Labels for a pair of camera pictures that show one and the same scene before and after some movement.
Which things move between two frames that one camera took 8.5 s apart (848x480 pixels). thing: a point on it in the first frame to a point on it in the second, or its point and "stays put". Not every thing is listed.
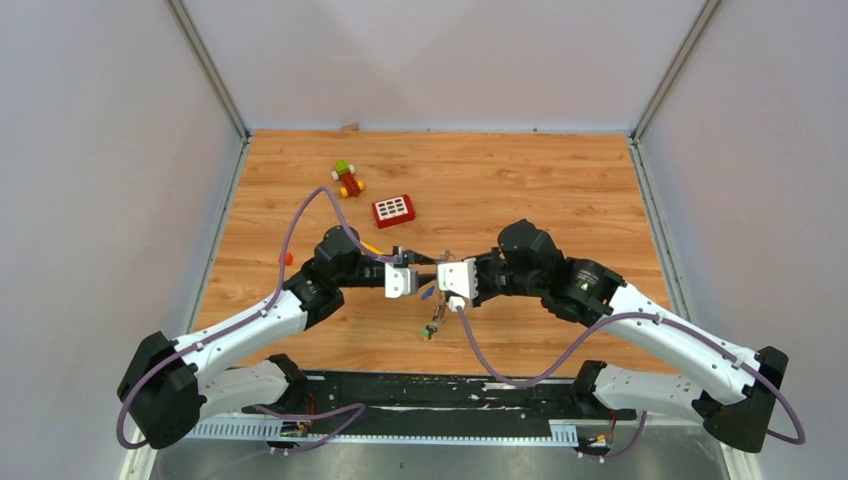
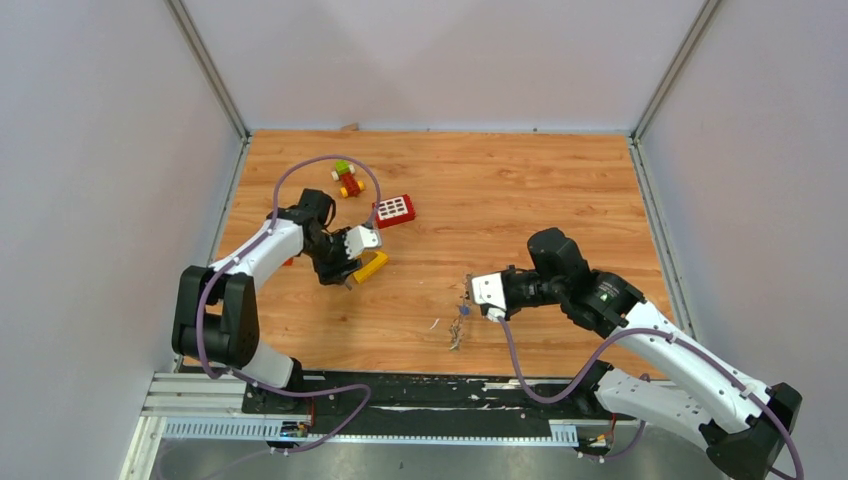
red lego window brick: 394,211 stays put
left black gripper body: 399,251 to 330,256
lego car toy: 345,173 stays put
